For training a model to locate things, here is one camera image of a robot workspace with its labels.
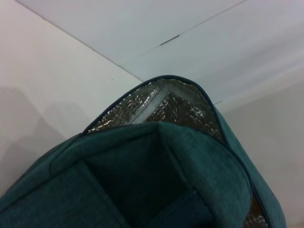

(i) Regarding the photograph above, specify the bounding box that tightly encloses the dark teal lunch bag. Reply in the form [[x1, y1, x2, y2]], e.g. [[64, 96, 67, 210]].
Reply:
[[0, 75, 288, 228]]

